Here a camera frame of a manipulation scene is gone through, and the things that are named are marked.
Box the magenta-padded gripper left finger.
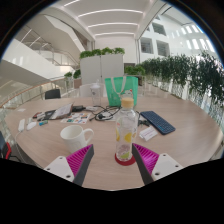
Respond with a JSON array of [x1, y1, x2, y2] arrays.
[[43, 143, 95, 187]]

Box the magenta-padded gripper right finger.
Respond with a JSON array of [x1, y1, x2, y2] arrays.
[[131, 142, 184, 186]]

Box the clear bottle with yellow cap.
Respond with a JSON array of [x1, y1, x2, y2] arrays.
[[114, 96, 139, 162]]

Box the white ceramic mug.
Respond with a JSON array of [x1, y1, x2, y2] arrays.
[[59, 124, 95, 154]]

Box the flat round red coaster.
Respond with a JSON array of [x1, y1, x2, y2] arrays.
[[114, 152, 137, 167]]

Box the small white card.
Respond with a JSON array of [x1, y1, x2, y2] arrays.
[[138, 126, 159, 142]]

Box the colourful sticker sheet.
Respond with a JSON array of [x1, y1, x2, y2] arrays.
[[60, 112, 92, 125]]

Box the open booklet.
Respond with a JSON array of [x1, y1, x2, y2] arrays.
[[49, 102, 75, 121]]

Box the white computer mouse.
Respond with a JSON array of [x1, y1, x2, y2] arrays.
[[26, 121, 38, 131]]

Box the white remote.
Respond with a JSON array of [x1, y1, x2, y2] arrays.
[[17, 118, 26, 133]]

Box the clear tumbler with lid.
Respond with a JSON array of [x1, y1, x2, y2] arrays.
[[89, 83, 102, 107]]

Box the white chair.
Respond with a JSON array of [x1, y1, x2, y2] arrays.
[[78, 83, 98, 98]]

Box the red and black chair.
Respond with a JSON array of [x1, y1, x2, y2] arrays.
[[0, 131, 13, 160]]

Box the row of green hedge plants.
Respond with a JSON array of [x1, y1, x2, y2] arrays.
[[139, 51, 224, 114]]

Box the white cabinet topped with plants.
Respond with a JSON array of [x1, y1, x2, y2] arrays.
[[79, 47, 126, 88]]

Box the ceiling light strips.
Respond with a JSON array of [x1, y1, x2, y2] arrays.
[[63, 0, 144, 38]]

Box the black cable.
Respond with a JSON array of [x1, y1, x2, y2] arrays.
[[89, 105, 121, 122]]

